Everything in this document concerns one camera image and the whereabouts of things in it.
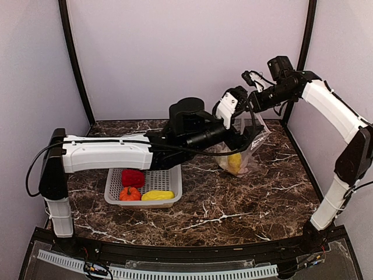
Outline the black frame post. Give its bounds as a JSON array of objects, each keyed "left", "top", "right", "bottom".
[
  {"left": 297, "top": 0, "right": 317, "bottom": 71},
  {"left": 58, "top": 0, "right": 96, "bottom": 127}
]

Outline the white perforated plastic basket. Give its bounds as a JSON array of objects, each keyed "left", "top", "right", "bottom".
[{"left": 104, "top": 165, "right": 182, "bottom": 209}]

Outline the right black frame post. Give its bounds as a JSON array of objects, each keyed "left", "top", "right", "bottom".
[{"left": 297, "top": 0, "right": 317, "bottom": 71}]

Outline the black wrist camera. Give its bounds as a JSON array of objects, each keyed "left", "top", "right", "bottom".
[
  {"left": 169, "top": 97, "right": 205, "bottom": 136},
  {"left": 267, "top": 55, "right": 294, "bottom": 82}
]

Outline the left black frame post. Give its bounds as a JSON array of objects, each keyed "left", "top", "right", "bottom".
[{"left": 58, "top": 0, "right": 96, "bottom": 127}]

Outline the black curved front rail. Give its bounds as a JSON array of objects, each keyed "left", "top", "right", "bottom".
[{"left": 44, "top": 230, "right": 309, "bottom": 264}]

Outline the yellow squash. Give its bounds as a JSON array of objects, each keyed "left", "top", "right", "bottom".
[
  {"left": 141, "top": 190, "right": 175, "bottom": 201},
  {"left": 227, "top": 153, "right": 242, "bottom": 174}
]

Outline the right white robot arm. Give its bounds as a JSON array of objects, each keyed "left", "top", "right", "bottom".
[{"left": 248, "top": 69, "right": 372, "bottom": 253}]

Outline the white slotted cable duct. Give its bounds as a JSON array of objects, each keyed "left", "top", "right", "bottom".
[{"left": 37, "top": 250, "right": 279, "bottom": 280}]

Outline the white cauliflower with leaves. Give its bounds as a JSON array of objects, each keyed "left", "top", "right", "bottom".
[{"left": 215, "top": 144, "right": 231, "bottom": 170}]

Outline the red bell pepper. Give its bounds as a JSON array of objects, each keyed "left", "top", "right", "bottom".
[{"left": 121, "top": 169, "right": 145, "bottom": 188}]

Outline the small orange pumpkin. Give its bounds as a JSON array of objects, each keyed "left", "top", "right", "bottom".
[{"left": 119, "top": 187, "right": 142, "bottom": 201}]

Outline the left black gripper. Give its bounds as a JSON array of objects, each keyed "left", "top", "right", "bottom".
[{"left": 184, "top": 106, "right": 265, "bottom": 155}]

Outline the clear zip top bag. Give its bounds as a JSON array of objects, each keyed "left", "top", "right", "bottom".
[{"left": 214, "top": 112, "right": 272, "bottom": 179}]

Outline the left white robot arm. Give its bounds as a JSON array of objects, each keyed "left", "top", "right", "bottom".
[{"left": 38, "top": 122, "right": 259, "bottom": 257}]

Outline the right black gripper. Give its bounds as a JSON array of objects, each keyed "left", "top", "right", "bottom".
[{"left": 247, "top": 81, "right": 296, "bottom": 112}]

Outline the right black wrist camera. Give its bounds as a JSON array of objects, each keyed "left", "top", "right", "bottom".
[{"left": 267, "top": 55, "right": 294, "bottom": 82}]

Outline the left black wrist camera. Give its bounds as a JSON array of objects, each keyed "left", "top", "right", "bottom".
[{"left": 169, "top": 97, "right": 205, "bottom": 136}]

